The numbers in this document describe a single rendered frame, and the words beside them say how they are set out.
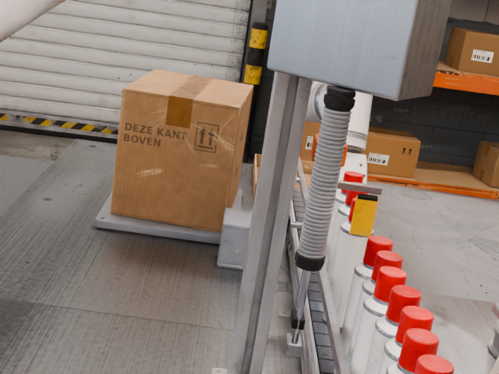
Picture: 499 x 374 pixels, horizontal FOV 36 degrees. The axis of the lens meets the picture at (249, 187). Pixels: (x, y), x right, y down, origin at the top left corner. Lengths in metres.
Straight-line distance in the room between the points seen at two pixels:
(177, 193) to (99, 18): 3.86
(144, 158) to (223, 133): 0.17
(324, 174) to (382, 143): 4.15
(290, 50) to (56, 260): 0.72
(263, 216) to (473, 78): 4.10
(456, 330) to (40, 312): 0.67
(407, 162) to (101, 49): 2.21
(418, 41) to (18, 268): 0.85
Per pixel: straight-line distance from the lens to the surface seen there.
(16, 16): 1.26
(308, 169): 2.21
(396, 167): 5.06
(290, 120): 0.95
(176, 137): 1.55
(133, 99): 1.55
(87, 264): 1.43
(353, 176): 1.28
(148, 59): 5.38
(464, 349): 1.25
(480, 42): 5.10
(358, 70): 0.83
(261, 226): 0.97
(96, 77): 5.44
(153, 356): 1.15
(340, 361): 0.94
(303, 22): 0.86
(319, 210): 0.85
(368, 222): 1.06
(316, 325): 1.20
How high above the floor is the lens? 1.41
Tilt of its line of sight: 17 degrees down
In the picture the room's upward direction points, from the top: 9 degrees clockwise
